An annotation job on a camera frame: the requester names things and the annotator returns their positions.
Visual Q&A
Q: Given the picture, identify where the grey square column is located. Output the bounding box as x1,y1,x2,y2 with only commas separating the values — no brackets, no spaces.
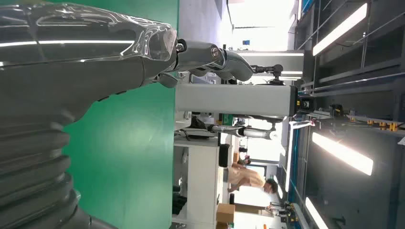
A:
175,83,298,117

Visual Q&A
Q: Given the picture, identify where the long ceiling light panel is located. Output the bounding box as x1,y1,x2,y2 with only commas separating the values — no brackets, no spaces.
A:
312,2,368,57
311,132,374,177
304,197,330,229

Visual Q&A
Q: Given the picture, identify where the yellow black cable carrier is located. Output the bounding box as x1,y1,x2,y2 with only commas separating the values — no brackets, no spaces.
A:
366,119,399,133

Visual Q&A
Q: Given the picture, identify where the person in beige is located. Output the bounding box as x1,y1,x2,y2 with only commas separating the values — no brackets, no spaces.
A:
226,159,279,195

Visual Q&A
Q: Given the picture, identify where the white cabinet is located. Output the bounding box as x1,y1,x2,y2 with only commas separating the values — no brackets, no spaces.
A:
172,137,220,229

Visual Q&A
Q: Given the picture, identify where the black yellow camera on column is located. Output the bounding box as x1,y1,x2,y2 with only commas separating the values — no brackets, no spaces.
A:
297,96,318,115

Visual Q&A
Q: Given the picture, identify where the brown cardboard box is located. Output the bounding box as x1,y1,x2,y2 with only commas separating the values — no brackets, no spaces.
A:
216,203,236,224

